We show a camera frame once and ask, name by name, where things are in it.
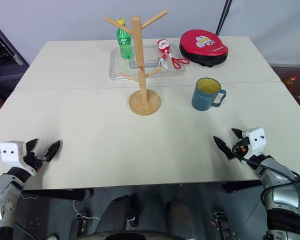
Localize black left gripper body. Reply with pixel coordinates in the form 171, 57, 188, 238
23, 149, 50, 173

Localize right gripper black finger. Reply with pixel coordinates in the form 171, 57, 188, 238
230, 128, 245, 139
212, 135, 237, 161

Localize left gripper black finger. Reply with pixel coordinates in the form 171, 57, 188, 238
26, 137, 40, 153
45, 139, 62, 162

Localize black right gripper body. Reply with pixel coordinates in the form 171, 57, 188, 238
231, 136, 250, 160

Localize wooden mug tree stand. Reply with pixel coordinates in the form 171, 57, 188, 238
104, 9, 169, 116

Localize blue mug yellow inside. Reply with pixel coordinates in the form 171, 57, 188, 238
191, 77, 227, 112

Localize orange bottle red cap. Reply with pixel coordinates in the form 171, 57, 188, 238
282, 75, 298, 95

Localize brown box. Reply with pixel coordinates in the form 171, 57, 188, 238
269, 63, 300, 121

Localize black floor device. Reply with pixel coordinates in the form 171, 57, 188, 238
70, 216, 89, 233
209, 211, 232, 240

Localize red black cartoon punch pad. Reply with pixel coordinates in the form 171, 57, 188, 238
178, 29, 230, 68

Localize dark cabinet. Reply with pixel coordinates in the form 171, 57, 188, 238
0, 16, 30, 101

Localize clear plastic tray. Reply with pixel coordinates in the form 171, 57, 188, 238
108, 44, 186, 82

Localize grey rectangular bar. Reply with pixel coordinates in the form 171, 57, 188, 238
128, 59, 159, 70

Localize black stand legs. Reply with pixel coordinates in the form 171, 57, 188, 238
215, 0, 234, 36

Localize green soda bottle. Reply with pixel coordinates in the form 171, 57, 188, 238
116, 18, 133, 60

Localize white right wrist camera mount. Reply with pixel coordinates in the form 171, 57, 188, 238
241, 127, 266, 159

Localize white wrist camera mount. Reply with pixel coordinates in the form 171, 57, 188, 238
0, 141, 38, 176
241, 127, 266, 159

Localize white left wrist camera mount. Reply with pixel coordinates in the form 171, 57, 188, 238
0, 141, 38, 176

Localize thin white cable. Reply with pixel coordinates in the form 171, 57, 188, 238
72, 199, 101, 222

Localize red cord loop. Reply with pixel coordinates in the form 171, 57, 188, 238
170, 57, 191, 69

